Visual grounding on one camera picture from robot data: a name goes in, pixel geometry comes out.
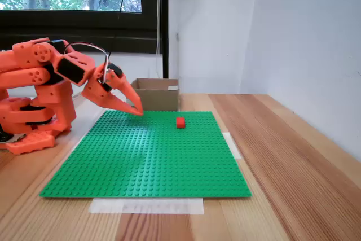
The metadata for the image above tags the cardboard box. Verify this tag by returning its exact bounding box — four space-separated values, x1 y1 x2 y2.
130 78 181 112

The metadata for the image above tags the green lego baseplate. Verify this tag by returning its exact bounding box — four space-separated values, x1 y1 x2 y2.
38 110 252 199

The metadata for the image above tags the black vertical pole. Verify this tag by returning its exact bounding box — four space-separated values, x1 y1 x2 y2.
156 0 170 80

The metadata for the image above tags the translucent tape strip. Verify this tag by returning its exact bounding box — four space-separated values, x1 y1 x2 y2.
222 132 243 160
89 197 204 215

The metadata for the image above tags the gripper servo wire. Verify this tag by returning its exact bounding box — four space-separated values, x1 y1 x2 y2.
64 42 111 84

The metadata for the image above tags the black window frame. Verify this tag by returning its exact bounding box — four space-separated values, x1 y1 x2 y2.
0 0 170 55

